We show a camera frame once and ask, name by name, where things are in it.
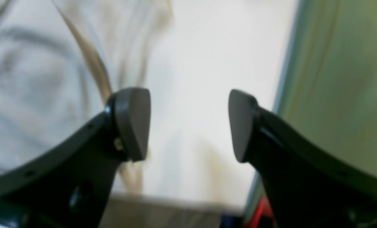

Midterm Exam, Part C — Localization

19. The beige t-shirt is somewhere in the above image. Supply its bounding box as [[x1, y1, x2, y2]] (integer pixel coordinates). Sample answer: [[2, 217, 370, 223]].
[[0, 0, 176, 193]]

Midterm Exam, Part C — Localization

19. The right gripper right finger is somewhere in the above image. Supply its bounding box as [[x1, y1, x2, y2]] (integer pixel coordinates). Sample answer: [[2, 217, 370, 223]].
[[228, 89, 377, 228]]

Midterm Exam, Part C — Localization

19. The red and blue clamp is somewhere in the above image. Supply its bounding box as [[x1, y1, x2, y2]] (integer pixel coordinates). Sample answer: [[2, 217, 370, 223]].
[[219, 196, 277, 228]]

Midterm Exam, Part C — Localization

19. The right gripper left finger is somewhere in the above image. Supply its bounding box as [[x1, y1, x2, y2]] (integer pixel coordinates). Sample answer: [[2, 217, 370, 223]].
[[0, 87, 151, 228]]

